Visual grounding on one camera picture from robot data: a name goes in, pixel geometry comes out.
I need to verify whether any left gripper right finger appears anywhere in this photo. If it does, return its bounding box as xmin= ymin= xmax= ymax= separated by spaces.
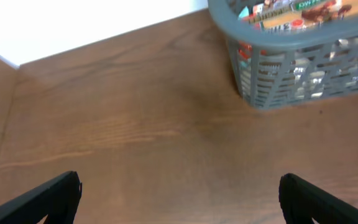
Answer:
xmin=278 ymin=173 xmax=358 ymax=224

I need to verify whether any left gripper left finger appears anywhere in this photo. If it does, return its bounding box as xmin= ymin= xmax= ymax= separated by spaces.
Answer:
xmin=0 ymin=171 xmax=82 ymax=223

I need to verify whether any red spaghetti packet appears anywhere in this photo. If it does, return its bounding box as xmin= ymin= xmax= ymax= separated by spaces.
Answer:
xmin=243 ymin=0 xmax=352 ymax=34

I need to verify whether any teal white small packet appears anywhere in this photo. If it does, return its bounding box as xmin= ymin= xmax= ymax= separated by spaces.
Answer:
xmin=238 ymin=6 xmax=250 ymax=21

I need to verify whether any grey plastic basket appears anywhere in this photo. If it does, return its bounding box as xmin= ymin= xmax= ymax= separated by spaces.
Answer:
xmin=208 ymin=0 xmax=358 ymax=110

